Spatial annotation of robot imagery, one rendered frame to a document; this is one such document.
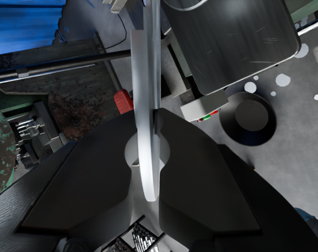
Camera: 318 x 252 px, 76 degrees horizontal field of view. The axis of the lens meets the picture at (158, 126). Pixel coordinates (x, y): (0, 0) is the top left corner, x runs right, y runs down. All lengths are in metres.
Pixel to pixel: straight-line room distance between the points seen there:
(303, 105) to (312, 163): 0.29
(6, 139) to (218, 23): 1.34
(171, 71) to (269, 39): 0.32
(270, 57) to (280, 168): 1.04
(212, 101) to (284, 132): 0.66
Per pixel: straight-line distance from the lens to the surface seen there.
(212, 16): 0.31
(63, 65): 1.14
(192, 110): 0.55
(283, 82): 0.42
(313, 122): 1.13
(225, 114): 1.21
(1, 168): 1.45
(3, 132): 1.47
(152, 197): 0.16
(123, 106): 0.54
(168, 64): 0.55
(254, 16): 0.28
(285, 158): 1.24
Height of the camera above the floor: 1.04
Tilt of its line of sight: 38 degrees down
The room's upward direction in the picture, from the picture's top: 117 degrees counter-clockwise
